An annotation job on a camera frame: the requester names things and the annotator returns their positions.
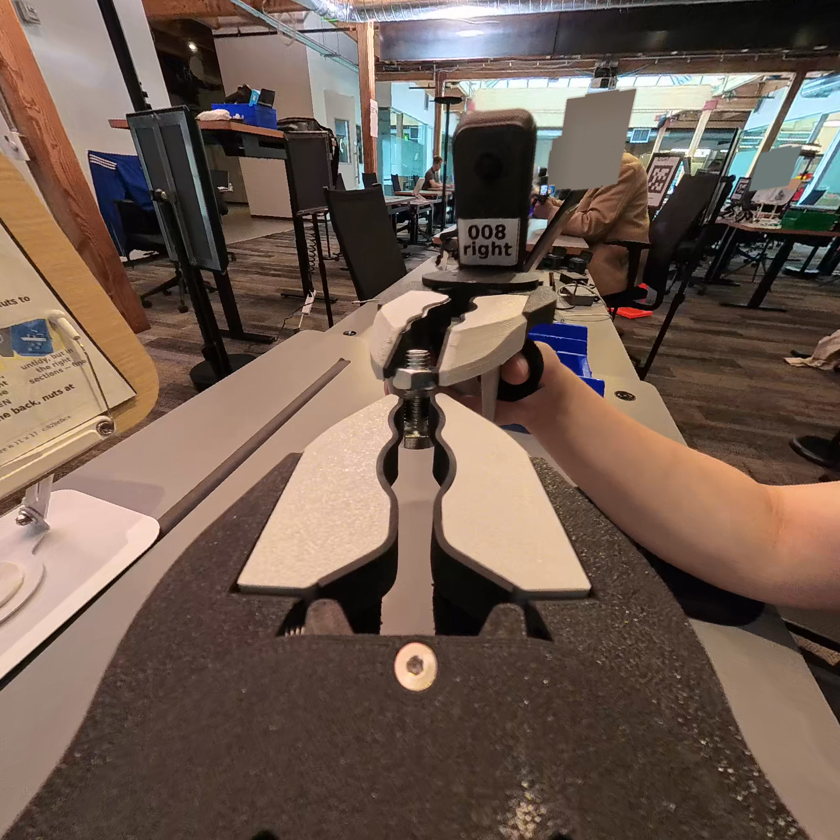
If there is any blue jacket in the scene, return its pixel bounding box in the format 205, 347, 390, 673
88, 151, 155, 257

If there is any dark monitor on stand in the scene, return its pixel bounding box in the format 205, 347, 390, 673
126, 106, 277, 391

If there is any person's right forearm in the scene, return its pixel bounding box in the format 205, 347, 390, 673
525, 374, 840, 614

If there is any green bin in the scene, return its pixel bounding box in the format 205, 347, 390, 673
781, 206, 840, 231

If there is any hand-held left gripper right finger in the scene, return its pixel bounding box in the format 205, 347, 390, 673
430, 392, 593, 635

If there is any black mesh office chair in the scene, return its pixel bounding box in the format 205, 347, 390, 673
607, 172, 723, 378

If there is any person's right hand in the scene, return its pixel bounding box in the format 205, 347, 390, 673
451, 343, 585, 435

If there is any blue plastic bin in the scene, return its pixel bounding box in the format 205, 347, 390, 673
211, 101, 278, 129
502, 322, 606, 435

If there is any black floor lamp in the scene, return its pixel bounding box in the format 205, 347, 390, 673
435, 96, 463, 231

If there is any black foam pad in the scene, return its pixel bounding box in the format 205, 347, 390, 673
640, 545, 765, 627

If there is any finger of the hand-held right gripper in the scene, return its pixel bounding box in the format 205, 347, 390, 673
369, 293, 454, 382
436, 295, 531, 388

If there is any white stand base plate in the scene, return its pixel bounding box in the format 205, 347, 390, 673
0, 489, 160, 680

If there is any wooden post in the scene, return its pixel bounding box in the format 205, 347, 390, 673
0, 0, 152, 334
761, 72, 808, 155
356, 23, 378, 175

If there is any silver hex bolt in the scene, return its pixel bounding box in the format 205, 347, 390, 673
400, 350, 435, 451

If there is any white page holder bar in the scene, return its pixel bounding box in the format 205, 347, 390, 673
0, 416, 118, 500

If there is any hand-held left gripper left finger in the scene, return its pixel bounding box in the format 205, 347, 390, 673
236, 394, 403, 634

